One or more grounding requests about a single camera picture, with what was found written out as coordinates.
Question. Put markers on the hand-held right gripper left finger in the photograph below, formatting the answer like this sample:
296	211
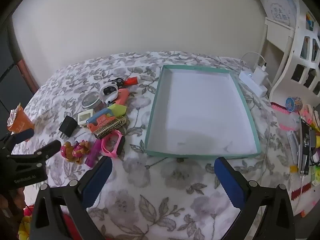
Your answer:
98	180

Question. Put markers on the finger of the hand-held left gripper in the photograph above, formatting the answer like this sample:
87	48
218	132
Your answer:
48	148
25	135

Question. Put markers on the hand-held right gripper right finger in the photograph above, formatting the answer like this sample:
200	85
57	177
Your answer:
230	182

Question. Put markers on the pink brown toy figure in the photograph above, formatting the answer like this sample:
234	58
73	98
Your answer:
72	151

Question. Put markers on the purple plastic case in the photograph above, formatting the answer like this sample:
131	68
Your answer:
92	156

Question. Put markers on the black charger plug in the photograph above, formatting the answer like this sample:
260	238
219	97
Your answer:
67	125

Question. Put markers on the pink smartwatch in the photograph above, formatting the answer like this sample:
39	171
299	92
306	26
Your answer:
120	142

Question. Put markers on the white square frame piece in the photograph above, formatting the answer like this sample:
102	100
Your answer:
85	118

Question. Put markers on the gold black patterned box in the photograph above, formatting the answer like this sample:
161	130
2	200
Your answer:
110	128

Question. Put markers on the blue yellow utility knife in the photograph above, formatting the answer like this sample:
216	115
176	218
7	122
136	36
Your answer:
105	117

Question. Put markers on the teal-rimmed white tray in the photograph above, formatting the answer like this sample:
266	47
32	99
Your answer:
200	105

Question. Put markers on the black toy car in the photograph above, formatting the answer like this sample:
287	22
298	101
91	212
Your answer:
118	81

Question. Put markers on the red white tube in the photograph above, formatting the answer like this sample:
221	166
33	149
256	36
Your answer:
131	81

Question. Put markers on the orange snack cup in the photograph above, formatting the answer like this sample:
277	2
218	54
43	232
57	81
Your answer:
20	123

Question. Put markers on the red floral cloth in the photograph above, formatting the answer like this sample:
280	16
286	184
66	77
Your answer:
23	226

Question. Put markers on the grey floral blanket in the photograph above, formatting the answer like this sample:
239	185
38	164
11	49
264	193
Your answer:
162	180

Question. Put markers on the yellow building block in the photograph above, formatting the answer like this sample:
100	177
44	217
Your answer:
293	168

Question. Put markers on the red zigzag building blocks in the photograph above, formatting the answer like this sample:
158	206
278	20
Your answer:
300	190

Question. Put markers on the grey phone holder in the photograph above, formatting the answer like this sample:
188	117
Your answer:
292	142

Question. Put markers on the black smartphone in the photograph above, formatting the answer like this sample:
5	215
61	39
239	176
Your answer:
306	150

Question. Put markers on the pink white building block plate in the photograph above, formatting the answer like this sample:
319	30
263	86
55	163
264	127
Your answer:
285	117

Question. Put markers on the salmon utility knife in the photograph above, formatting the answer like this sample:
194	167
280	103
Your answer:
123	96

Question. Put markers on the yellow purple toy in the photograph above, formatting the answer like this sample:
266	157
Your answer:
317	140

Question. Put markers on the colourful sticker roll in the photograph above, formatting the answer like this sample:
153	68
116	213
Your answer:
293	103

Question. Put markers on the white power strip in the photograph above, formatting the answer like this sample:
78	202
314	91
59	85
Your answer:
250	81

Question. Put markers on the white charger adapter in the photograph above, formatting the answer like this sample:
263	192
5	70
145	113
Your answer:
261	73

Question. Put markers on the white lattice shelf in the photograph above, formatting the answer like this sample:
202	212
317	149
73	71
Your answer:
295	55

